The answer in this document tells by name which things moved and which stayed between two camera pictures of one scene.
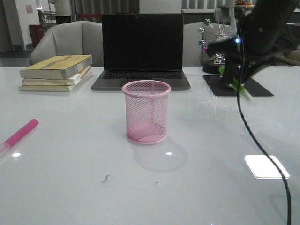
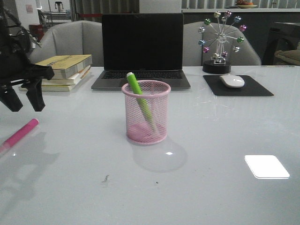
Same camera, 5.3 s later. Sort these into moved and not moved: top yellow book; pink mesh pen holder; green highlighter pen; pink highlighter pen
Moved: green highlighter pen
Not moved: top yellow book; pink mesh pen holder; pink highlighter pen
